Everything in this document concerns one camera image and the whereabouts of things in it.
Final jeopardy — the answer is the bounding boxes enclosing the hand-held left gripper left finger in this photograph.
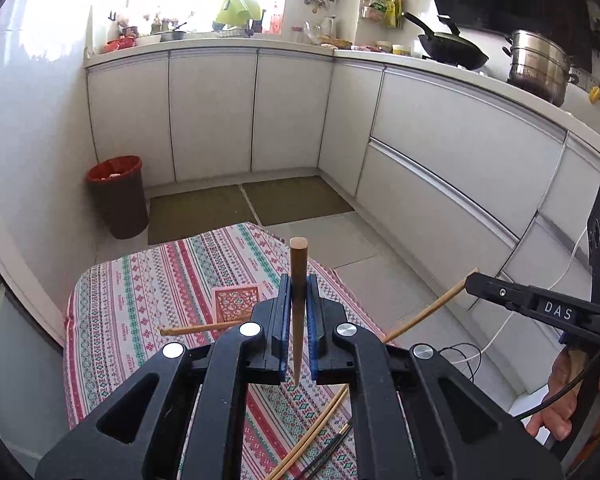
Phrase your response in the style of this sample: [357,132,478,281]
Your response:
[35,274,292,480]

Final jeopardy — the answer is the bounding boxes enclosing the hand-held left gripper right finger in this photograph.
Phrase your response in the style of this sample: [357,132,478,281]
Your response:
[305,274,563,480]

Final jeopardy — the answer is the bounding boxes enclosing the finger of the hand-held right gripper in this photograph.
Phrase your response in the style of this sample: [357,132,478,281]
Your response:
[466,271,536,311]

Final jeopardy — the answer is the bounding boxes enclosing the dark brown single chopstick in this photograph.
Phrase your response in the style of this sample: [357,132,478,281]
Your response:
[289,236,310,385]

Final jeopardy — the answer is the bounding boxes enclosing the pink perforated utensil basket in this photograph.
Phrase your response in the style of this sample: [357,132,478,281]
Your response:
[212,284,263,325]

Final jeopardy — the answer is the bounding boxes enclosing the light single chopstick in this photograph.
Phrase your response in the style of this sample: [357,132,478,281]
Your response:
[381,267,481,345]
[159,319,246,337]

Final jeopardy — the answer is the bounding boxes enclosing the black chopstick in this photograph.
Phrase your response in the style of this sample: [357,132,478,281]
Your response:
[310,429,353,476]
[300,422,355,480]

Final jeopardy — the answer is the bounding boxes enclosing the person's right hand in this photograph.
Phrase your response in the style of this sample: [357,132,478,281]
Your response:
[525,347,586,443]

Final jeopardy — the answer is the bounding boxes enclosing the striped patterned tablecloth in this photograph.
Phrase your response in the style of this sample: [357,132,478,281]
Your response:
[62,222,416,480]

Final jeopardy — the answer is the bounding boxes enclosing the olive floor mat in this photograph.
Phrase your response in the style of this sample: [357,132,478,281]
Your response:
[241,176,355,227]
[147,185,258,246]

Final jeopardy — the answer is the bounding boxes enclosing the white kitchen cabinets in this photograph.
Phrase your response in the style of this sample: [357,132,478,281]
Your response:
[85,42,600,396]

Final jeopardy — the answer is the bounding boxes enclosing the steel steamer pot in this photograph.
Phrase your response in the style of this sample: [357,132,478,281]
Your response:
[502,30,580,107]

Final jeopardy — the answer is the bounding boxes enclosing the brown trash bin red liner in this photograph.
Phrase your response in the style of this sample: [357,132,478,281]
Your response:
[86,156,150,240]

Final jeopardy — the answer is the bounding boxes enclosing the black wok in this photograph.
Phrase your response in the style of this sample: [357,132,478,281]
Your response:
[402,11,490,71]

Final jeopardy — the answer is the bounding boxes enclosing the frosted glass sliding door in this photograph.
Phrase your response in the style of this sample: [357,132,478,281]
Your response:
[0,240,71,480]

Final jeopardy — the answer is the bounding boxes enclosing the white countertop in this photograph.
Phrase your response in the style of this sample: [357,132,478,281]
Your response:
[84,30,600,171]

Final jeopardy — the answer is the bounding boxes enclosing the green dish rack items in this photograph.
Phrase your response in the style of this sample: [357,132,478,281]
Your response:
[215,0,263,31]

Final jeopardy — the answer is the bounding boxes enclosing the black floor cable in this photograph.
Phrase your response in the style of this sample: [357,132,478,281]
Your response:
[442,342,483,383]

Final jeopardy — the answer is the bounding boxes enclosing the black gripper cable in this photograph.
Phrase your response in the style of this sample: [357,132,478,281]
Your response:
[512,335,600,418]

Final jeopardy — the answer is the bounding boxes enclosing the wall rack with condiments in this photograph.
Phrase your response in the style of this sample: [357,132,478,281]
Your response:
[361,0,406,28]

